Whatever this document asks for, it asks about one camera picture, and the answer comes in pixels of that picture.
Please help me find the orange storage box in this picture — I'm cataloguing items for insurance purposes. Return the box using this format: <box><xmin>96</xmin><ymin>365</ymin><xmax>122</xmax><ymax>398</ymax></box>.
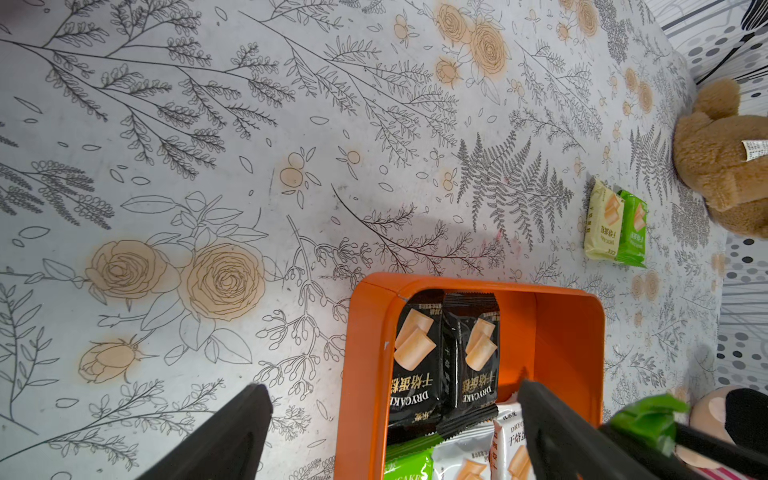
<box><xmin>334</xmin><ymin>272</ymin><xmax>605</xmax><ymax>479</ymax></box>

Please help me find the striped orange toy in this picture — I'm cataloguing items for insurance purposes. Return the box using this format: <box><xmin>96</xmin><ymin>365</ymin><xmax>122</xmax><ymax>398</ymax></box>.
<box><xmin>676</xmin><ymin>386</ymin><xmax>767</xmax><ymax>479</ymax></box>

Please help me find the yellow cookie packet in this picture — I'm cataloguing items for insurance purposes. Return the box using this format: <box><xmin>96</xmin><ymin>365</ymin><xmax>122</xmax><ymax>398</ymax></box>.
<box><xmin>584</xmin><ymin>180</ymin><xmax>624</xmax><ymax>261</ymax></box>

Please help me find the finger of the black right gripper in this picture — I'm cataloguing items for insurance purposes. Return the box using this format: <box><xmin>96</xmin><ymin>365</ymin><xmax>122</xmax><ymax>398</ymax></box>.
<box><xmin>599</xmin><ymin>422</ymin><xmax>767</xmax><ymax>479</ymax></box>

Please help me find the white cookie packet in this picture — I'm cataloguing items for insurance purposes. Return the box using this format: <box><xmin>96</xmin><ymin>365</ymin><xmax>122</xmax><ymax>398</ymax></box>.
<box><xmin>432</xmin><ymin>401</ymin><xmax>536</xmax><ymax>480</ymax></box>

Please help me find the green cookie packet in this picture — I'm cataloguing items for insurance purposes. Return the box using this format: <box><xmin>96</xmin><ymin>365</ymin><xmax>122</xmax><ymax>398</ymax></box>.
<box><xmin>384</xmin><ymin>433</ymin><xmax>444</xmax><ymax>480</ymax></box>
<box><xmin>615</xmin><ymin>190</ymin><xmax>649</xmax><ymax>268</ymax></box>
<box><xmin>608</xmin><ymin>394</ymin><xmax>691</xmax><ymax>457</ymax></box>

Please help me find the brown teddy bear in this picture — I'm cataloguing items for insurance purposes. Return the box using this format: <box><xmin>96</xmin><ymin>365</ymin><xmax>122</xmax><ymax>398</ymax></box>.
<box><xmin>673</xmin><ymin>78</ymin><xmax>767</xmax><ymax>239</ymax></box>

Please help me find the floral table mat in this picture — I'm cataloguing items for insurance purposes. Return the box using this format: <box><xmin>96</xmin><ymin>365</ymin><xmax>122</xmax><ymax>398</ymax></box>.
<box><xmin>1</xmin><ymin>1</ymin><xmax>726</xmax><ymax>479</ymax></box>

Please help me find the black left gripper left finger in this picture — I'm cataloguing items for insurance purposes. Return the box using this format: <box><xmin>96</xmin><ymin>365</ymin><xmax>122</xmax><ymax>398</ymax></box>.
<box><xmin>141</xmin><ymin>383</ymin><xmax>273</xmax><ymax>480</ymax></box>

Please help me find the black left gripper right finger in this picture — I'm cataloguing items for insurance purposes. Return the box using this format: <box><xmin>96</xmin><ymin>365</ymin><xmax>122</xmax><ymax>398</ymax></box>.
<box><xmin>518</xmin><ymin>380</ymin><xmax>655</xmax><ymax>479</ymax></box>

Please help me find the green cookie packet top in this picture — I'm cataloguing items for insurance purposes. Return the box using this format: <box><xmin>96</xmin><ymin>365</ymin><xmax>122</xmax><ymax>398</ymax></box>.
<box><xmin>615</xmin><ymin>190</ymin><xmax>649</xmax><ymax>268</ymax></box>

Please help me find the black cookie packet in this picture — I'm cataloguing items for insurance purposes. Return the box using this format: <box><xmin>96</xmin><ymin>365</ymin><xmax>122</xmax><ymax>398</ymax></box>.
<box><xmin>437</xmin><ymin>292</ymin><xmax>501</xmax><ymax>434</ymax></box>
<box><xmin>387</xmin><ymin>289</ymin><xmax>444</xmax><ymax>445</ymax></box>

